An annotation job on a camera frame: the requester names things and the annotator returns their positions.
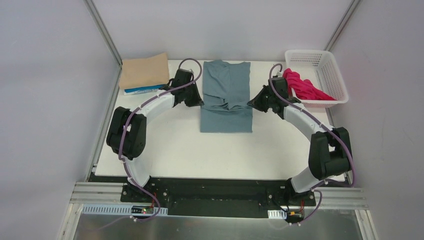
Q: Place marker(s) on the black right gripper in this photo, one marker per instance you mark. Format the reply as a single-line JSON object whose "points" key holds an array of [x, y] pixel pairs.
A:
{"points": [[260, 100]]}

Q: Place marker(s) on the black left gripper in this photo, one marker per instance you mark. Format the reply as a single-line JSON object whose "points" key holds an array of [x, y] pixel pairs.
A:
{"points": [[192, 96]]}

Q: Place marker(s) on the grey-blue t shirt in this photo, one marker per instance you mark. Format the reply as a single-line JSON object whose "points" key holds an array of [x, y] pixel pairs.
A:
{"points": [[226, 93]]}

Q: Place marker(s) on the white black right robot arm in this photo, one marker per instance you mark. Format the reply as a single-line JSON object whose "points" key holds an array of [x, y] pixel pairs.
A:
{"points": [[329, 151]]}

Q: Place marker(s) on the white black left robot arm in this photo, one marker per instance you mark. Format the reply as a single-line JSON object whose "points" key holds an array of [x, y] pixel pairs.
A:
{"points": [[127, 133]]}

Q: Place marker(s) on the pink red t shirt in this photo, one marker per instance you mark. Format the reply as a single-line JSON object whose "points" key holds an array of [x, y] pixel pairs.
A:
{"points": [[303, 88]]}

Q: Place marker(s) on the folded tan t shirt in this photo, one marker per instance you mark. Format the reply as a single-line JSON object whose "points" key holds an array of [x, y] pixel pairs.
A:
{"points": [[144, 72]]}

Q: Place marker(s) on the folded blue white t shirt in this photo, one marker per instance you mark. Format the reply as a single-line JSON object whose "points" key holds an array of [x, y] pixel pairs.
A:
{"points": [[142, 90]]}

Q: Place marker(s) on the white plastic laundry basket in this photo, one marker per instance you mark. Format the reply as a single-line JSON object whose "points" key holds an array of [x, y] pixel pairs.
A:
{"points": [[321, 68]]}

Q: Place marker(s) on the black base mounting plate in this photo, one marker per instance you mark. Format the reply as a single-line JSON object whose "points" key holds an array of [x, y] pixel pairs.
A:
{"points": [[222, 198]]}

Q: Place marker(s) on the right controller circuit board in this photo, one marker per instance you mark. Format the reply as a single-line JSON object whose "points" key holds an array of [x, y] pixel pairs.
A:
{"points": [[296, 215]]}

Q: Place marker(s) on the controller circuit board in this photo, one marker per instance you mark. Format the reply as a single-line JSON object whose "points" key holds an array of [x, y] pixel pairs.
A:
{"points": [[296, 215], [139, 210]]}

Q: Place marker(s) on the left controller circuit board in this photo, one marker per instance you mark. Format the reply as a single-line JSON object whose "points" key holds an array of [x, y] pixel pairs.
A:
{"points": [[139, 210]]}

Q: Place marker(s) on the right aluminium frame post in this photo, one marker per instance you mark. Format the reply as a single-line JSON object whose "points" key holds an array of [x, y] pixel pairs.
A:
{"points": [[350, 11]]}

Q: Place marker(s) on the aluminium frame post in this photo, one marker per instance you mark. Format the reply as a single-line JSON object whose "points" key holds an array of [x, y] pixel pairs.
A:
{"points": [[95, 14], [350, 11]]}

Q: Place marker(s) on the left aluminium frame post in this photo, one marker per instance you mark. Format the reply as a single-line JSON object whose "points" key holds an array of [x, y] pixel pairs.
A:
{"points": [[95, 14]]}

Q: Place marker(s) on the aluminium front rail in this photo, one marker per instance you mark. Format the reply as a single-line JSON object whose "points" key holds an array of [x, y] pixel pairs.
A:
{"points": [[110, 193]]}

